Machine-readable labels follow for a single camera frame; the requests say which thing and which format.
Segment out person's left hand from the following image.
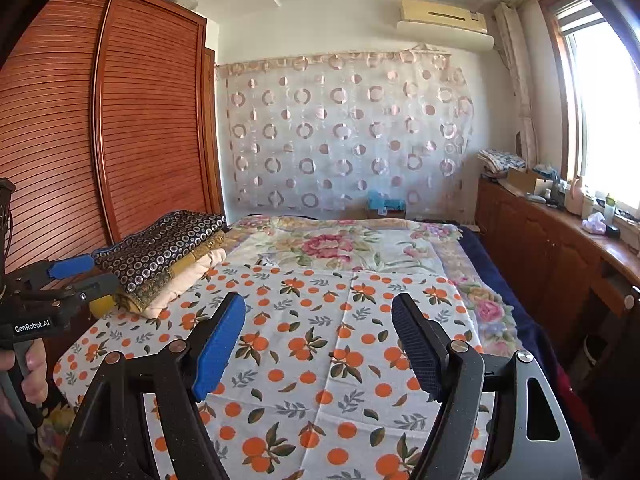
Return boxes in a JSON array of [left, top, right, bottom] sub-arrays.
[[0, 337, 48, 416]]

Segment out blue toy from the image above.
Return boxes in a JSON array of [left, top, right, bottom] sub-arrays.
[[367, 190, 407, 213]]

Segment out wooden framed window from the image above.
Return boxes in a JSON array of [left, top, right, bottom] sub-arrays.
[[540, 0, 640, 221]]

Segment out navy circle-patterned garment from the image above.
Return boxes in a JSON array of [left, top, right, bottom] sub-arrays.
[[92, 210, 226, 295]]

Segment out red cloth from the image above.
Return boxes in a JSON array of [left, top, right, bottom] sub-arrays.
[[550, 365, 596, 441]]

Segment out floral blanket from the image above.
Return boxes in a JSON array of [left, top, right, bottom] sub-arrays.
[[220, 215, 531, 356]]

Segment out cardboard box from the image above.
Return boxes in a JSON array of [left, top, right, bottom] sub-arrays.
[[505, 167, 546, 193]]

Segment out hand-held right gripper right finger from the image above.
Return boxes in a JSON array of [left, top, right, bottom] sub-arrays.
[[391, 292, 583, 480]]

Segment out white waste bin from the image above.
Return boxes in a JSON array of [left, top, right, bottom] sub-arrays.
[[582, 334, 608, 368]]

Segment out wall air conditioner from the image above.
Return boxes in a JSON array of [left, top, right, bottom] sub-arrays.
[[395, 0, 493, 51]]

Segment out crumpled white tissue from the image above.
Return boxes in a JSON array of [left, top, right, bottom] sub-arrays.
[[581, 211, 607, 236]]

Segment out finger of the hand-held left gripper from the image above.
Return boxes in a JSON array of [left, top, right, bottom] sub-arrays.
[[10, 254, 96, 288], [25, 272, 121, 311]]

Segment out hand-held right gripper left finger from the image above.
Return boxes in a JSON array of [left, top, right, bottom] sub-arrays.
[[57, 291, 247, 480]]

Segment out sheer circle-patterned curtain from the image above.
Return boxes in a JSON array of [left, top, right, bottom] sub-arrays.
[[215, 50, 475, 211]]

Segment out orange fruit print sheet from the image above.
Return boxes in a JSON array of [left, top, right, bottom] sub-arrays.
[[52, 262, 506, 480]]

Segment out cream folded cloth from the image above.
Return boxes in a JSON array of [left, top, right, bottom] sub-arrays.
[[140, 247, 228, 320]]

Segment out mustard patterned folded cloth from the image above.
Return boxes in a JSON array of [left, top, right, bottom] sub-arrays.
[[112, 232, 226, 313]]

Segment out long wooden cabinet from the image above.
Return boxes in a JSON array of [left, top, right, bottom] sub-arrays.
[[475, 175, 640, 411]]

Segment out white window curtain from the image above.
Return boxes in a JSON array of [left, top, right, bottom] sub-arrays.
[[495, 2, 538, 156]]

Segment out navy bed sheet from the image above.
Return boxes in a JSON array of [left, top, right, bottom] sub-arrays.
[[457, 225, 561, 376]]

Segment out wooden slatted wardrobe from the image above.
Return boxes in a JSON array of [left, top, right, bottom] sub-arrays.
[[0, 0, 226, 281]]

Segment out stack of folded cloths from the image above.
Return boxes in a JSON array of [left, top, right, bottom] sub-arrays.
[[476, 147, 526, 173]]

